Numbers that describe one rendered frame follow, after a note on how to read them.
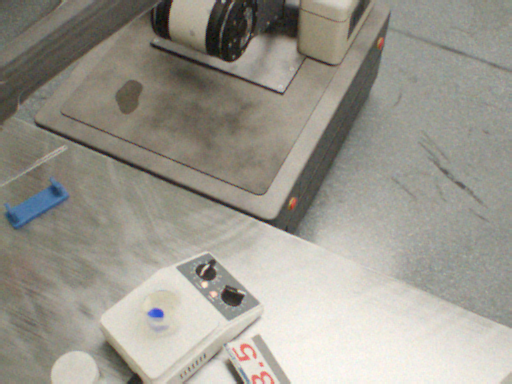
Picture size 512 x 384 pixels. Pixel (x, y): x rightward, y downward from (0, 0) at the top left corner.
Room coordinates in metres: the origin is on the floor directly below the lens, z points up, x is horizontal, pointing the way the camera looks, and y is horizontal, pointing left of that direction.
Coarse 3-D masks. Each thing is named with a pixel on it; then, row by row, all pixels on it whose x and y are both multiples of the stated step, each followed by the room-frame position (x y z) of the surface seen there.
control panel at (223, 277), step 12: (180, 264) 0.43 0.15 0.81; (192, 264) 0.44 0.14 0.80; (216, 264) 0.45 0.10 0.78; (192, 276) 0.41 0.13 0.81; (216, 276) 0.43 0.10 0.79; (228, 276) 0.43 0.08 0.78; (204, 288) 0.40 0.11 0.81; (216, 288) 0.40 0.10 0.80; (240, 288) 0.41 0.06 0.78; (216, 300) 0.38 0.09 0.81; (252, 300) 0.40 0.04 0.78; (228, 312) 0.36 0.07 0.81; (240, 312) 0.37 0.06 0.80
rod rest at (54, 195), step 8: (56, 184) 0.57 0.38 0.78; (40, 192) 0.57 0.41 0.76; (48, 192) 0.57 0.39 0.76; (56, 192) 0.57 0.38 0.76; (64, 192) 0.57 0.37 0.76; (32, 200) 0.55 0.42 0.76; (40, 200) 0.55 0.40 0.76; (48, 200) 0.55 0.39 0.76; (56, 200) 0.56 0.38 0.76; (64, 200) 0.56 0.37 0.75; (8, 208) 0.52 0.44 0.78; (16, 208) 0.53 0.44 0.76; (24, 208) 0.54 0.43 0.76; (32, 208) 0.54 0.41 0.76; (40, 208) 0.54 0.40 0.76; (48, 208) 0.54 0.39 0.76; (8, 216) 0.52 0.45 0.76; (16, 216) 0.51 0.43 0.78; (24, 216) 0.52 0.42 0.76; (32, 216) 0.52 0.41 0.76; (16, 224) 0.51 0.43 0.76; (24, 224) 0.51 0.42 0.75
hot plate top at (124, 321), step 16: (160, 272) 0.40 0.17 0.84; (128, 304) 0.35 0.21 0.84; (192, 304) 0.36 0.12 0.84; (112, 320) 0.33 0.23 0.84; (128, 320) 0.33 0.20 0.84; (144, 320) 0.33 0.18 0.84; (192, 320) 0.34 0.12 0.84; (208, 320) 0.34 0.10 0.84; (112, 336) 0.31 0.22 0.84; (128, 336) 0.31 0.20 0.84; (144, 336) 0.31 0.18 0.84; (160, 336) 0.31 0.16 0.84; (176, 336) 0.31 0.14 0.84; (192, 336) 0.31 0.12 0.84; (128, 352) 0.29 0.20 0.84; (144, 352) 0.29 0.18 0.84; (160, 352) 0.29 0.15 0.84; (176, 352) 0.29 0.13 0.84; (144, 368) 0.27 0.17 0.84; (160, 368) 0.27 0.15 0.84
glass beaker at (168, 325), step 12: (144, 288) 0.35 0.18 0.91; (156, 288) 0.36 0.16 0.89; (168, 288) 0.36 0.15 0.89; (144, 300) 0.34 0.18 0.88; (180, 300) 0.34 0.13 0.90; (144, 312) 0.32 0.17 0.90; (180, 312) 0.33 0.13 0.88; (156, 324) 0.31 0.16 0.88; (168, 324) 0.31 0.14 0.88; (180, 324) 0.33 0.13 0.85
